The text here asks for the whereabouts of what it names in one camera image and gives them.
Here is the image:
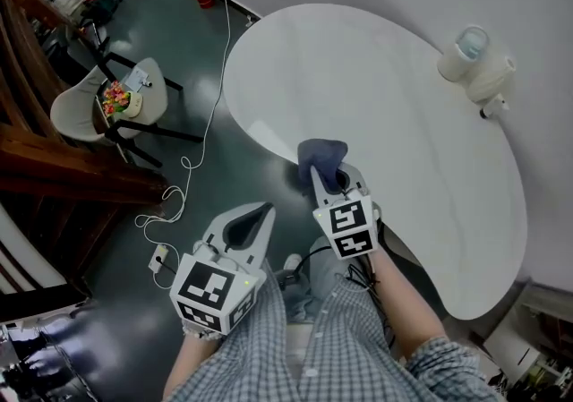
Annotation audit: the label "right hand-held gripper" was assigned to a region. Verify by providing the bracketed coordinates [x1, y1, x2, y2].
[309, 162, 382, 261]

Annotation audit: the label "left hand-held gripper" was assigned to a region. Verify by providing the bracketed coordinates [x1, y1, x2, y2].
[168, 201, 276, 335]

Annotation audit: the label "blue cloth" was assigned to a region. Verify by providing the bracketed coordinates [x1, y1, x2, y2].
[297, 138, 349, 195]

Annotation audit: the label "person's left forearm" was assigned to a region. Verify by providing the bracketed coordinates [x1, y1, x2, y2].
[163, 328, 220, 401]

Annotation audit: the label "person's right forearm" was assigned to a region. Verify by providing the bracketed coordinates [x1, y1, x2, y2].
[369, 252, 449, 361]

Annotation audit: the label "white kidney-shaped table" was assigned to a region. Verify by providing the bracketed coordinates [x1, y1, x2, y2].
[222, 4, 529, 321]

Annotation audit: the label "white power strip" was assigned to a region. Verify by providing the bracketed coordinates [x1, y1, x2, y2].
[149, 245, 169, 276]

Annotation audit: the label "blue jeans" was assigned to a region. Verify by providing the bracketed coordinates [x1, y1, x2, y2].
[279, 236, 355, 325]

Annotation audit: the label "plaid shirt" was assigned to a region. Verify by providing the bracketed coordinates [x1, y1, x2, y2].
[165, 256, 500, 402]

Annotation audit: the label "white tube with black cap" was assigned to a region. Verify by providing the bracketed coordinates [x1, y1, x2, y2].
[479, 95, 511, 120]

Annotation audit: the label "cream bottle with blue lid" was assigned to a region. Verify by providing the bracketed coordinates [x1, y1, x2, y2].
[437, 25, 490, 83]

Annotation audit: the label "white pot of colourful flowers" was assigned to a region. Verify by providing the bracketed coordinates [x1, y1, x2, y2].
[101, 80, 144, 119]

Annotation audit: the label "white ribbed vase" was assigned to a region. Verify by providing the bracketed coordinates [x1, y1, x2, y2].
[467, 55, 517, 106]

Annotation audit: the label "white paper sheet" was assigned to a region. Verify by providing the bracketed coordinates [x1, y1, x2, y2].
[126, 67, 151, 90]

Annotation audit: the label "white chair with black legs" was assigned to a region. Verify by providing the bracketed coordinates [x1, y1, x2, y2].
[49, 23, 205, 168]

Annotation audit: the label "grey wooden cabinet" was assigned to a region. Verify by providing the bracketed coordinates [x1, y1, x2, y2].
[483, 283, 573, 383]

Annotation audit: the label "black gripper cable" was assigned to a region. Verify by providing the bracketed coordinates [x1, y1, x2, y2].
[268, 245, 341, 289]

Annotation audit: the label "black floor cable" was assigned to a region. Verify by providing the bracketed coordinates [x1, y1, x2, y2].
[154, 256, 181, 277]

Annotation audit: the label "beaded bracelet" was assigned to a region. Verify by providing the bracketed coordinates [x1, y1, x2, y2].
[182, 319, 225, 342]

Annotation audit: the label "white cable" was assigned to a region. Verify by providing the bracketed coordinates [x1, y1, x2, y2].
[133, 0, 234, 289]

